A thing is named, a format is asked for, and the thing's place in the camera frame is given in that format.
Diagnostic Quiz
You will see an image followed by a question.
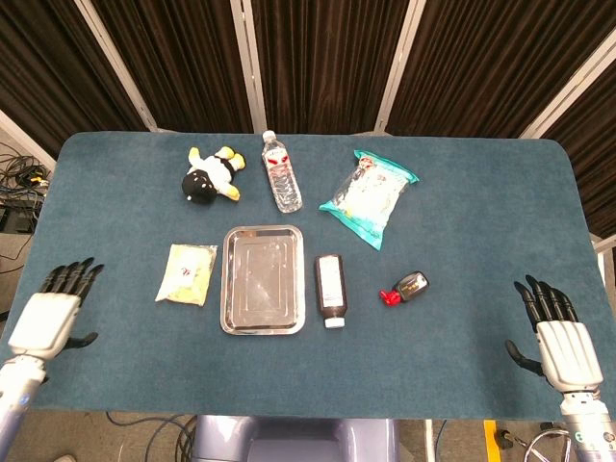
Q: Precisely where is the clear plastic water bottle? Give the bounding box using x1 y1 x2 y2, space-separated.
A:
261 130 304 215

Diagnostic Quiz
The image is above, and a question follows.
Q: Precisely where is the penguin plush toy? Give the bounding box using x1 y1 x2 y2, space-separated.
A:
181 146 247 204

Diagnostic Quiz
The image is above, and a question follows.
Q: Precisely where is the chrome chair base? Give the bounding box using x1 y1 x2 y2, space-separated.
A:
523 422 575 462

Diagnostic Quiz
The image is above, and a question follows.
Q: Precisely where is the black floor cable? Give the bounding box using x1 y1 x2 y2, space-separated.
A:
106 412 199 462

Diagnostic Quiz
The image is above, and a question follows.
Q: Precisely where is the brown bottle white cap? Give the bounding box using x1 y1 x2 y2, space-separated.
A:
314 253 349 330

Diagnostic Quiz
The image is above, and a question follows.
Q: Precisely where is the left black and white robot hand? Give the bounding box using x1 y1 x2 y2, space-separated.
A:
8 258 105 361

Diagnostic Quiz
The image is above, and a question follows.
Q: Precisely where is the yellow plastic food packet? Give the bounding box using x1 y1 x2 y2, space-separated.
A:
154 243 218 307

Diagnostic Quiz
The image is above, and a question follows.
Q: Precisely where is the teal clear snack bag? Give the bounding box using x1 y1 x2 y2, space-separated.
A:
318 149 421 253

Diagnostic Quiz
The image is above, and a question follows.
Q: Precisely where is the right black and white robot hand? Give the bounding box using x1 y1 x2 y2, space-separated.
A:
504 274 605 395

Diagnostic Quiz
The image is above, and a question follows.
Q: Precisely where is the tangled floor cable bundle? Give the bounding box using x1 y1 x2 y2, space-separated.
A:
0 141 52 233

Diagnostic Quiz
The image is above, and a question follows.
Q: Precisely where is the small black bottle red cap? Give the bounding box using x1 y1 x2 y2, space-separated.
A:
378 271 431 308

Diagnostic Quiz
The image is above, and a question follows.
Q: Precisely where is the lavender robot base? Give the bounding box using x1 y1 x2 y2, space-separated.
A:
191 415 401 462

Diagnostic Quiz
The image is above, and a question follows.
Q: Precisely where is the metal tray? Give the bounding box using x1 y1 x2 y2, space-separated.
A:
219 224 308 336

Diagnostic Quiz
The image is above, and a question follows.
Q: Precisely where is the dark brown pleated curtain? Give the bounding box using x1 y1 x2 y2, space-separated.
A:
0 0 148 156
386 0 616 139
251 0 411 135
90 0 255 134

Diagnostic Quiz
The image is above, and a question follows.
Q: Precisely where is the yellow floor marker strip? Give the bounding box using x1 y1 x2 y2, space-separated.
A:
482 420 500 462

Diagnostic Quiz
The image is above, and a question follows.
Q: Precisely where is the blue felt table cover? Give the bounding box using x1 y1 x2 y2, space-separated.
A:
8 130 608 423

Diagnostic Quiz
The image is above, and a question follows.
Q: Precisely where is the white partition frame post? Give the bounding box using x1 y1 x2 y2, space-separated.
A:
520 29 616 140
229 0 269 134
74 0 159 132
373 0 425 135
0 109 57 167

